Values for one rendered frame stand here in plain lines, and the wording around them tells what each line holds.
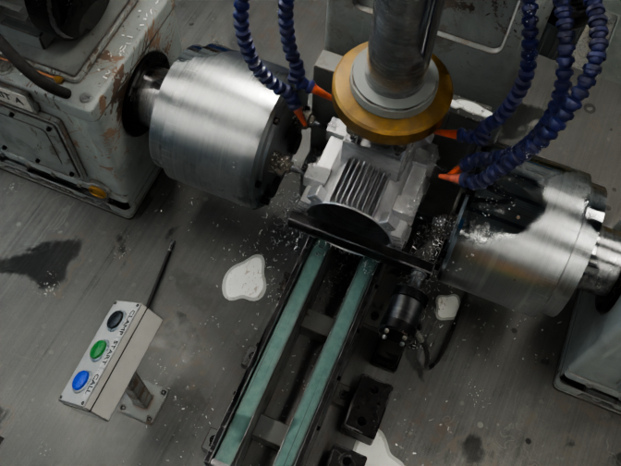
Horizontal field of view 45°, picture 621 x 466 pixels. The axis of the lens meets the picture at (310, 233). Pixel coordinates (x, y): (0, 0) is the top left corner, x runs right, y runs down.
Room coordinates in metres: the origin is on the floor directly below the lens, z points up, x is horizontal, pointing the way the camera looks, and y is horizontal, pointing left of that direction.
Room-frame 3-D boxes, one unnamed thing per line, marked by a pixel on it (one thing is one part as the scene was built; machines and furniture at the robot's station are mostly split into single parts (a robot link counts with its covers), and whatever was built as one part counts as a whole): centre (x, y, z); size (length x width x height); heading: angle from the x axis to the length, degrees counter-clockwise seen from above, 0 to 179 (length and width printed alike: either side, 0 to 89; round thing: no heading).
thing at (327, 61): (0.81, -0.15, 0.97); 0.30 x 0.11 x 0.34; 70
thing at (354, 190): (0.66, -0.10, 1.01); 0.20 x 0.19 x 0.19; 160
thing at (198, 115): (0.76, 0.19, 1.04); 0.37 x 0.25 x 0.25; 70
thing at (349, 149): (0.70, -0.11, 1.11); 0.12 x 0.11 x 0.07; 160
